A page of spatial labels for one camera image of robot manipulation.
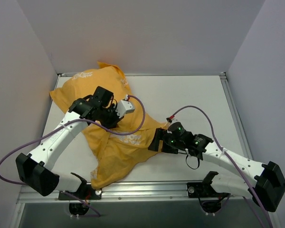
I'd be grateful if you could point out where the yellow Mickey Mouse pillowcase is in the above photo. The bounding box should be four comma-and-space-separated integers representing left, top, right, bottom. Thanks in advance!
49, 62, 168, 189

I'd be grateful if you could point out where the white pillow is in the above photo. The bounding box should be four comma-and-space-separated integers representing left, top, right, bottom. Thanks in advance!
93, 159, 98, 170

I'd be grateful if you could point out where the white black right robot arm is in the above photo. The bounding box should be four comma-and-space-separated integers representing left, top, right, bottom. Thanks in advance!
148, 126, 285, 212

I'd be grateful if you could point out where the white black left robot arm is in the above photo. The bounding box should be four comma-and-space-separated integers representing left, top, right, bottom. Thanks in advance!
16, 86, 128, 199

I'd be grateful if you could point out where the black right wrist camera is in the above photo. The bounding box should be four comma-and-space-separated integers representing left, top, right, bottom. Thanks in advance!
168, 122, 187, 138

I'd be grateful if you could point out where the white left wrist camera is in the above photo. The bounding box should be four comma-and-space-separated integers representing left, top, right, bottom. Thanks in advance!
115, 100, 135, 119

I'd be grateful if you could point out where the thin black wire loop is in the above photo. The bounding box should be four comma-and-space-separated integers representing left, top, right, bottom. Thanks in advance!
185, 149, 200, 170

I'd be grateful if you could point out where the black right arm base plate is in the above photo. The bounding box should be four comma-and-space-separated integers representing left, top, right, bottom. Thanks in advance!
187, 182, 229, 198

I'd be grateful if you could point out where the aluminium right frame rail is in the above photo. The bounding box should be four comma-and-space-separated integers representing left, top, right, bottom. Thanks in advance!
219, 75, 253, 159

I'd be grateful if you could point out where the aluminium frame rail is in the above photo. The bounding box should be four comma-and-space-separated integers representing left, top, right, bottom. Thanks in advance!
219, 75, 253, 159
17, 179, 274, 204

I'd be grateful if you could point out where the aluminium front frame rail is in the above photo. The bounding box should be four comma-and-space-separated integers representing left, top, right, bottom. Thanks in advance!
17, 179, 274, 204

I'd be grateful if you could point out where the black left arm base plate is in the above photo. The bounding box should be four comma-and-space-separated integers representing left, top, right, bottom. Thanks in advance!
58, 184, 102, 200

